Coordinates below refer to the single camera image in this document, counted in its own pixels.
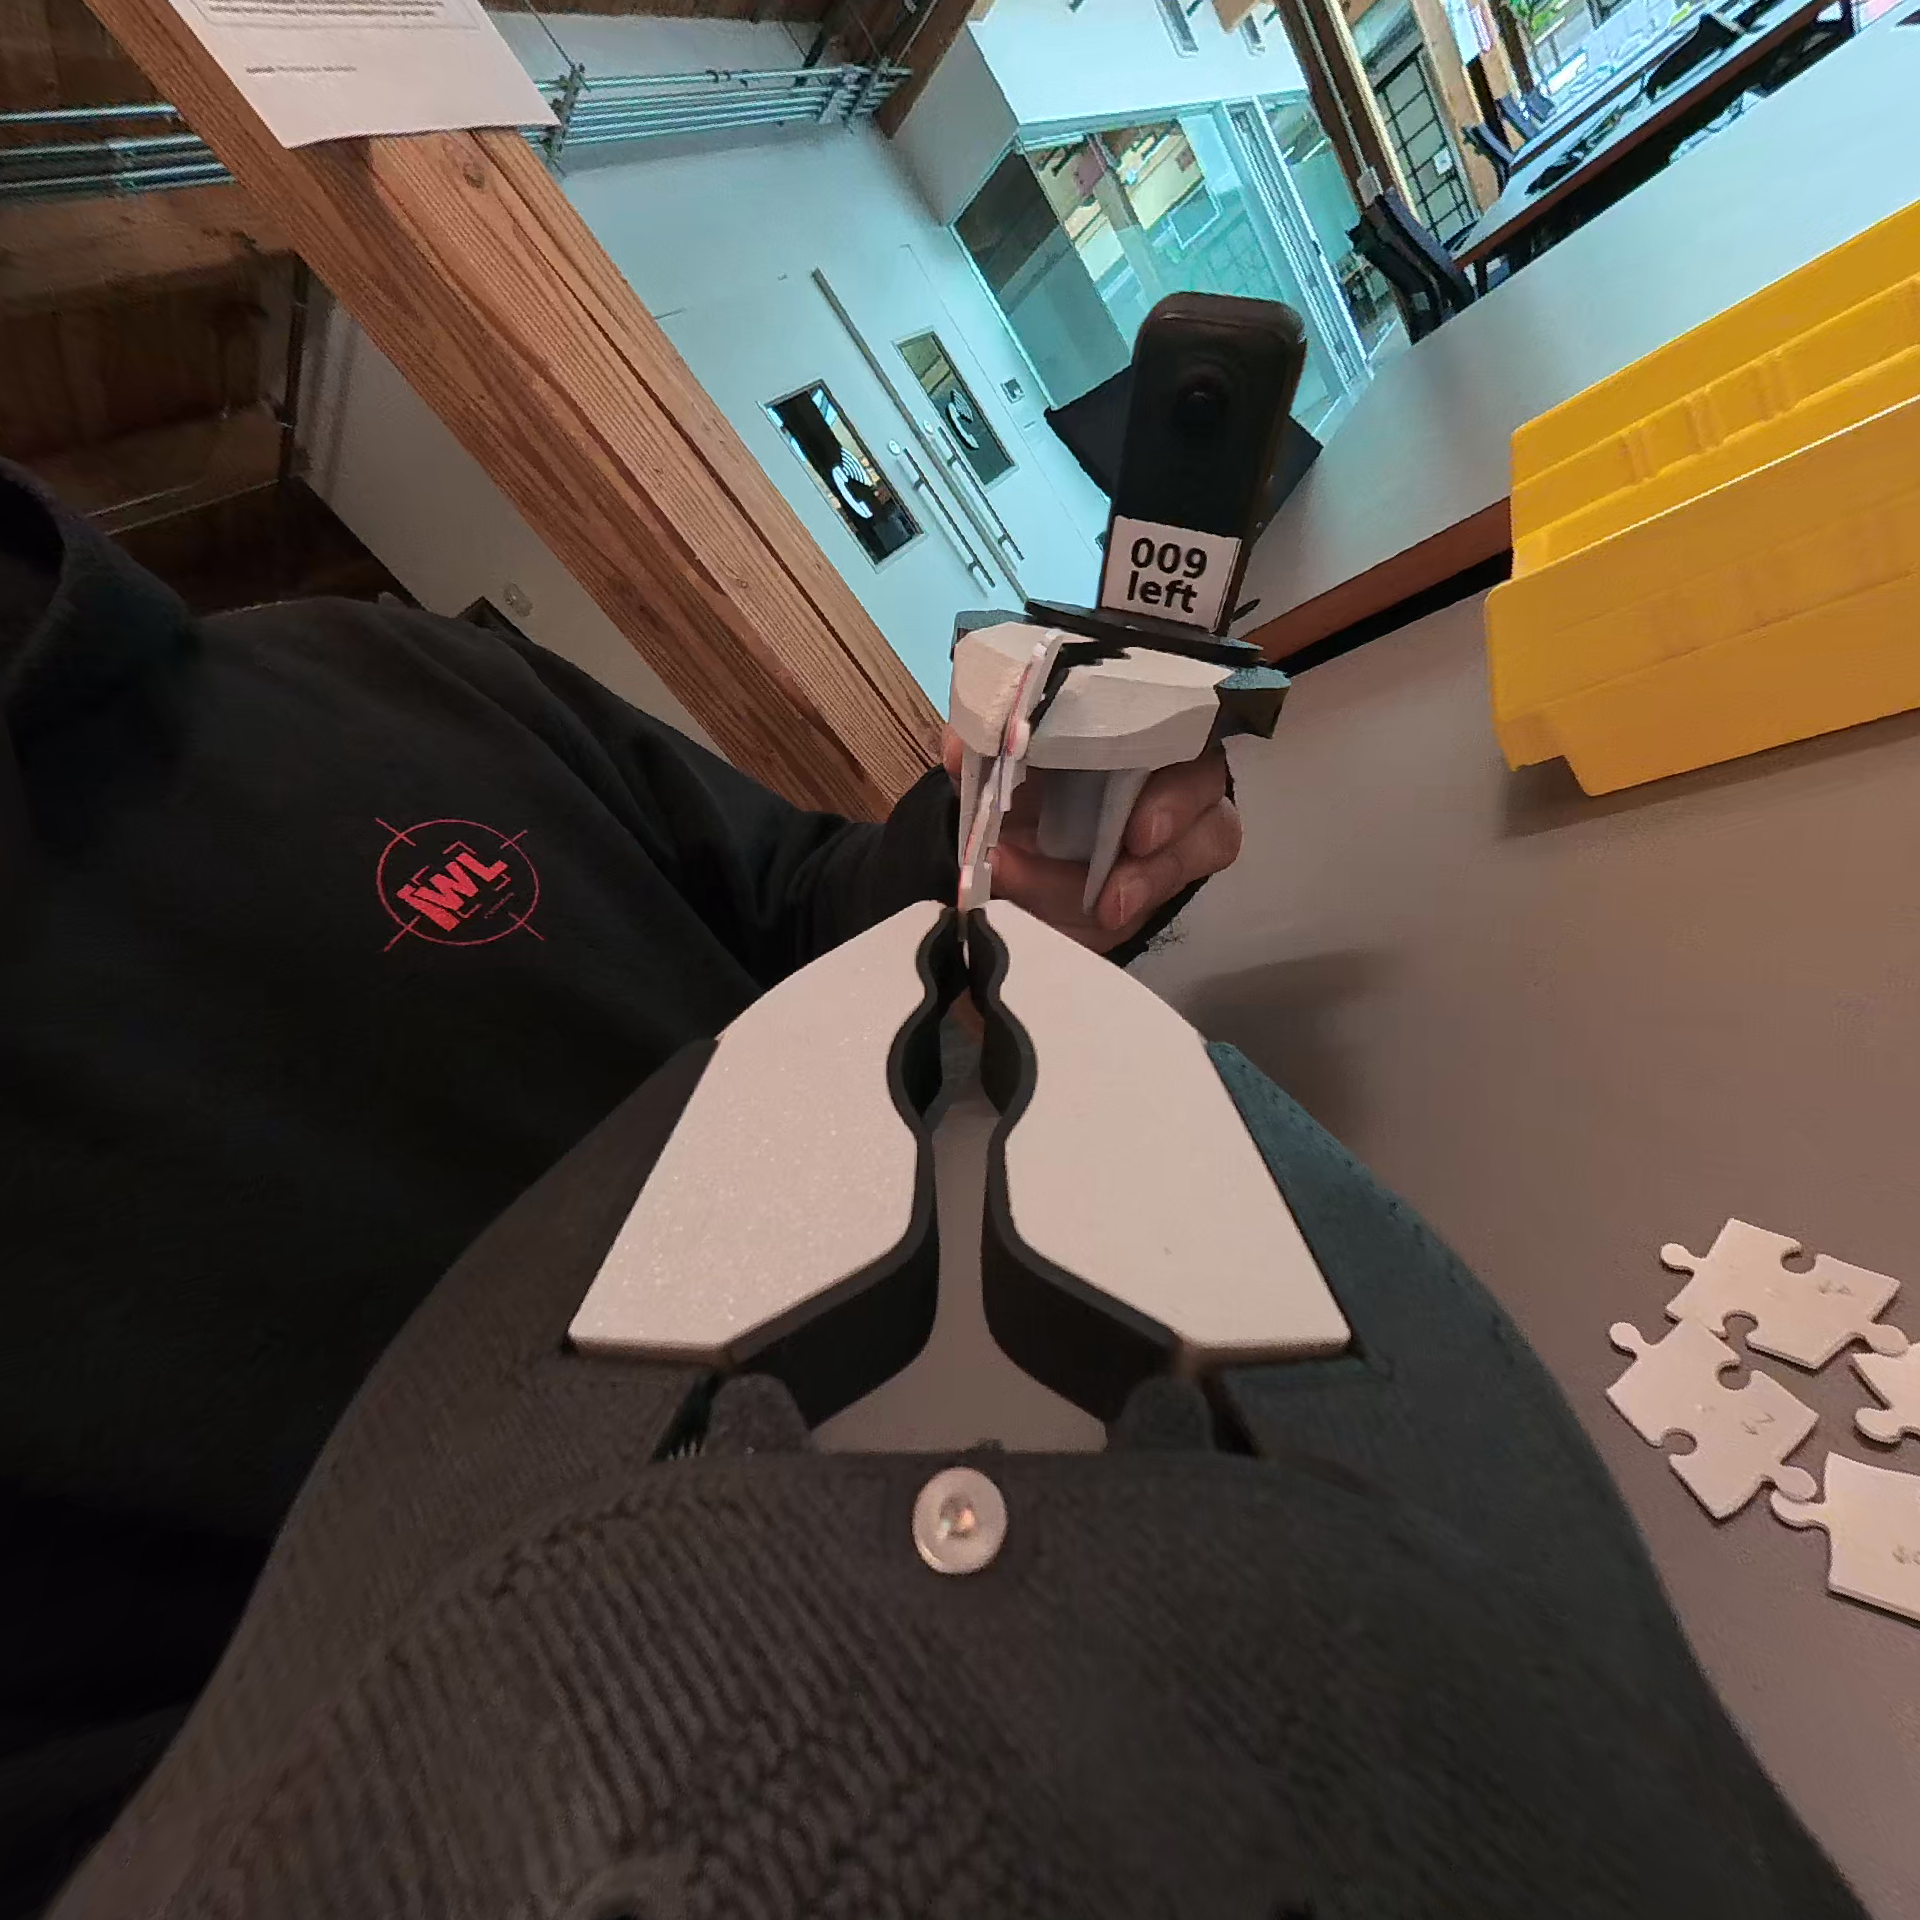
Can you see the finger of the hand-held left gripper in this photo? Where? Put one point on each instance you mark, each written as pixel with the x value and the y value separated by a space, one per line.
pixel 983 682
pixel 1123 710

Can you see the person's left forearm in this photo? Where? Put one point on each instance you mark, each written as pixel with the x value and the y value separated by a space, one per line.
pixel 840 859

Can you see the wooden post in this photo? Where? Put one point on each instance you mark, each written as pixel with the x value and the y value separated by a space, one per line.
pixel 523 379

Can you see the pile of white puzzle pieces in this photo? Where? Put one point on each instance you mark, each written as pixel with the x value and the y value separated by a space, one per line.
pixel 1708 1425

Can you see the person's black hoodie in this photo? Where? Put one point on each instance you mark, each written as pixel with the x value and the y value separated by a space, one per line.
pixel 302 1052

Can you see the white double door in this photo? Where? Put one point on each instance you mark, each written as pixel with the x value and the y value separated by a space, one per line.
pixel 901 496

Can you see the office desks and chairs row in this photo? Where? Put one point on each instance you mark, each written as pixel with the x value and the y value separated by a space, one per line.
pixel 1578 138

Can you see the white paper notice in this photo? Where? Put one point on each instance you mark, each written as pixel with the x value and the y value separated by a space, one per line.
pixel 358 60

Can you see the person's left hand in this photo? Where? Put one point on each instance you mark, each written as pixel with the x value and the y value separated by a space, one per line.
pixel 1189 839

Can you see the yellow plastic bin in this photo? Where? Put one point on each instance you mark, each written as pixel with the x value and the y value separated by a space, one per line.
pixel 1732 598

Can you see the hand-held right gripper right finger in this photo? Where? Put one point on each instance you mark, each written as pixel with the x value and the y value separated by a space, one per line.
pixel 1161 1188

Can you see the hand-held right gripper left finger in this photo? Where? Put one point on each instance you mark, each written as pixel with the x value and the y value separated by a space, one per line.
pixel 767 1188

